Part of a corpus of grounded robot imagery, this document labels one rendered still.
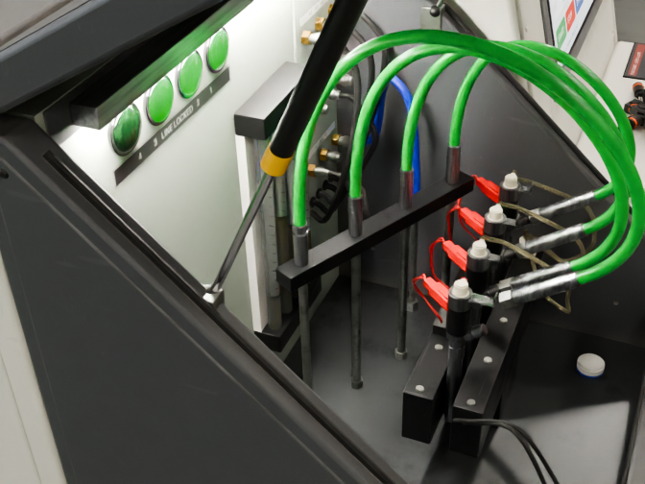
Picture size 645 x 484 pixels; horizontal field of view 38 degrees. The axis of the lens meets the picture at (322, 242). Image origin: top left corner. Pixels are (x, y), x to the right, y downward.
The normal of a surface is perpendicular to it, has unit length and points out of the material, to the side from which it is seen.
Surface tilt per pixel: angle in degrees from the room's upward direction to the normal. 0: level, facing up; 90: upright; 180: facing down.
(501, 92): 90
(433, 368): 0
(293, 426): 90
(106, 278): 90
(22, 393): 90
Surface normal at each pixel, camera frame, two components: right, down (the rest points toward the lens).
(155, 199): 0.92, 0.21
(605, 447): -0.03, -0.80
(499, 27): -0.39, 0.56
